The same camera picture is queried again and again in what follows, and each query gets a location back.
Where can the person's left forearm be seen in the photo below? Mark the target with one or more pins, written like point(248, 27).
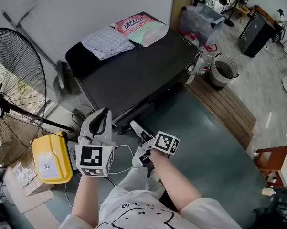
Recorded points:
point(86, 199)

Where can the black cabinet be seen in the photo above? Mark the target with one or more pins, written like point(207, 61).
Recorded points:
point(256, 34)

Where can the yellow plastic box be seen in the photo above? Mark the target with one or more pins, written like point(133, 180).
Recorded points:
point(52, 156)

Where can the brown wooden board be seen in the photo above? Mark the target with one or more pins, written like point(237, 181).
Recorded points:
point(177, 6)

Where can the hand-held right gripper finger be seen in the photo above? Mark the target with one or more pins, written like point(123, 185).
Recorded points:
point(139, 129)

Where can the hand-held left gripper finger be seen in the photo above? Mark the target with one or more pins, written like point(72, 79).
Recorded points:
point(88, 125)
point(108, 128)

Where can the clear plastic storage box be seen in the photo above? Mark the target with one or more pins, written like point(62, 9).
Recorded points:
point(200, 20)

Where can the brown cardboard box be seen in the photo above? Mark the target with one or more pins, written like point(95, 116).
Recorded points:
point(33, 182)

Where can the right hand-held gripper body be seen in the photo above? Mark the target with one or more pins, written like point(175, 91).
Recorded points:
point(166, 142)

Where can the pink tissue packet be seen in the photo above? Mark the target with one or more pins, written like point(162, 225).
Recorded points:
point(143, 28)

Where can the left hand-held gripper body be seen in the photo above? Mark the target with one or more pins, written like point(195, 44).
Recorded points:
point(92, 157)

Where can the wooden slatted platform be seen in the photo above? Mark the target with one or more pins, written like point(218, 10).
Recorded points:
point(226, 111)

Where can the checked grey cloth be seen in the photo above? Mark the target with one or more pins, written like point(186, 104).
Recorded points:
point(107, 43)

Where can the bin with white ribbed liner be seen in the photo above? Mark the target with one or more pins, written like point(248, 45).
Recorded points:
point(224, 70)

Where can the dark green floor mat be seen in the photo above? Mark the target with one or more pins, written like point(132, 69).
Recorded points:
point(205, 163)

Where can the grey broom and dustpan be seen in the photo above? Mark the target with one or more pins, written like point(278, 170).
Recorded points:
point(62, 80)

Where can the person's right forearm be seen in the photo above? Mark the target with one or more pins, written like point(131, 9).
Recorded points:
point(174, 180)

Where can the person's white printed shirt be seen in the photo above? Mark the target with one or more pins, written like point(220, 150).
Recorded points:
point(138, 211)

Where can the large black standing fan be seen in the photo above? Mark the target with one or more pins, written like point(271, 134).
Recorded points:
point(12, 92)

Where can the red wooden chair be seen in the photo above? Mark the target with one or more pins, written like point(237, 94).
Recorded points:
point(271, 162)

